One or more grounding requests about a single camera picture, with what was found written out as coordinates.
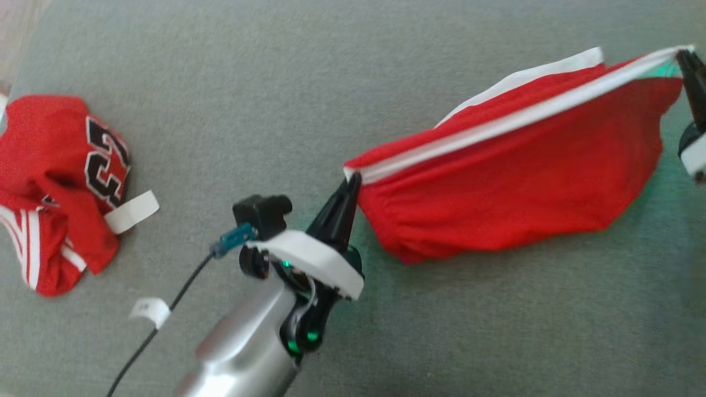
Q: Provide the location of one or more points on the red and white basketball jersey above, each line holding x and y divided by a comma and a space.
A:
49, 165

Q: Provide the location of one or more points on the teal left camera connector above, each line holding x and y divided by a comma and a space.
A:
234, 238

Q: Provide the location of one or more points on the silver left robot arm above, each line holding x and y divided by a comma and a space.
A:
242, 347

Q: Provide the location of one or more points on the red shorts with white stripe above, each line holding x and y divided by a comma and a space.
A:
496, 187

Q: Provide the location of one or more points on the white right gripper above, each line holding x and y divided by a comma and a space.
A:
698, 154

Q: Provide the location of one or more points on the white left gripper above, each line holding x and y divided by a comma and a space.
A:
314, 262

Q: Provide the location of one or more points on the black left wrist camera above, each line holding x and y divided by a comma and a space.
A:
262, 212

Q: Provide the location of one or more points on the large grey sofa seat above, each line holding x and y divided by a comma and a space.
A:
386, 331

